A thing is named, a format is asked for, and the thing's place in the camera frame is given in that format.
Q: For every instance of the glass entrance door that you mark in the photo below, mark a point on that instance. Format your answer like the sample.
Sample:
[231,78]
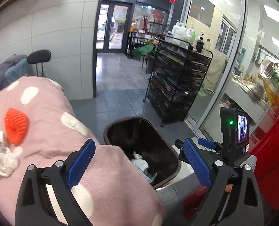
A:
[112,27]

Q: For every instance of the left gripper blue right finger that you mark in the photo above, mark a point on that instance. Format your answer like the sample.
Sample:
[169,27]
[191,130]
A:
[200,167]

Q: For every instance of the crumpled white tissue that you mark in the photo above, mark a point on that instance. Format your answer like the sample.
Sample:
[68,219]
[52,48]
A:
[9,163]

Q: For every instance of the pink polka dot bedspread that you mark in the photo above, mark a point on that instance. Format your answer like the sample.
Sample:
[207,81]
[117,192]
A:
[111,191]

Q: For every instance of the green potted plant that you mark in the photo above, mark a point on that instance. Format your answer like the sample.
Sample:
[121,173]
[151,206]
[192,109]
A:
[146,49]

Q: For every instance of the black camera with screen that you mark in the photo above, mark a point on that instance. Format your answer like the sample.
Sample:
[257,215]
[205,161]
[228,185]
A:
[235,131]

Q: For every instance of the dark brown trash bin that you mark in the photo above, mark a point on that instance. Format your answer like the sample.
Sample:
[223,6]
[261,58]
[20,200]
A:
[137,135]

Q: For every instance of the black wire shelf rack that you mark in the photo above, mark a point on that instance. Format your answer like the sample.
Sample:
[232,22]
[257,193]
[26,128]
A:
[177,76]

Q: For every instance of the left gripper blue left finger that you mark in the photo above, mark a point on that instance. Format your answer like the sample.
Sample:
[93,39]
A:
[77,163]

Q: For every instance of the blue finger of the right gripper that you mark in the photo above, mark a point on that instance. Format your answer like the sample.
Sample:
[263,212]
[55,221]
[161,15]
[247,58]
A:
[206,143]

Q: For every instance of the dark brown pump bottle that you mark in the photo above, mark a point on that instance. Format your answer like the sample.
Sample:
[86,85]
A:
[199,44]

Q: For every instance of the orange foam fruit net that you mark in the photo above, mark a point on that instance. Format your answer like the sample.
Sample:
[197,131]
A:
[16,125]

